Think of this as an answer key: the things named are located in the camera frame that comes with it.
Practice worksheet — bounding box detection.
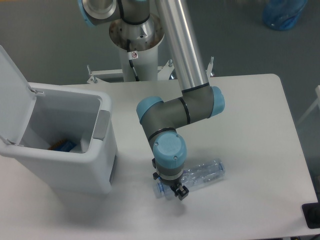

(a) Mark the white trash can lid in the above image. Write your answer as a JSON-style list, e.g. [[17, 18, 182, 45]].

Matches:
[[0, 47, 45, 145]]

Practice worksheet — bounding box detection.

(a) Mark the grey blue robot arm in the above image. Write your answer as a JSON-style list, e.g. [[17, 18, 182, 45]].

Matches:
[[78, 0, 225, 200]]

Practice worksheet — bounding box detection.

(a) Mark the blue orange trash in bin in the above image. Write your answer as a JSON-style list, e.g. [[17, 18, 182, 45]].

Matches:
[[48, 139, 76, 152]]

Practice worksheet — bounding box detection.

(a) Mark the white trash can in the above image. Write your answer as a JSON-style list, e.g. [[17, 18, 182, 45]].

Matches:
[[0, 83, 117, 195]]

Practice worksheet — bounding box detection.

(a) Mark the clear plastic water bottle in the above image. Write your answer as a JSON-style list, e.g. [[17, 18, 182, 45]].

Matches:
[[153, 158, 226, 200]]

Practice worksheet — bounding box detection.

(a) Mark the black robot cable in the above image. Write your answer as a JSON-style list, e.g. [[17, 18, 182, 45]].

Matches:
[[126, 39, 140, 82]]

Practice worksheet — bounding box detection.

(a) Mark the blue plastic bag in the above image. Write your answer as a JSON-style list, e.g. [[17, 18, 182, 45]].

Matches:
[[262, 0, 308, 31]]

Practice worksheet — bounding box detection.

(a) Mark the black device at table edge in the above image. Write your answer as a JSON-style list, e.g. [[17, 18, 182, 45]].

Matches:
[[301, 202, 320, 229]]

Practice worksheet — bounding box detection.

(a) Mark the white frame at right edge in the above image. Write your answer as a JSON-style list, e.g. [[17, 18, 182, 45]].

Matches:
[[296, 85, 320, 127]]

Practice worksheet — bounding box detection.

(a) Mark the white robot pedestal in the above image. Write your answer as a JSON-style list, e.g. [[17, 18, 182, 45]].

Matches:
[[86, 11, 210, 89]]

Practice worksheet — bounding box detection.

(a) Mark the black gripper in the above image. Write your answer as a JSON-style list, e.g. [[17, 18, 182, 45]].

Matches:
[[151, 158, 189, 201]]

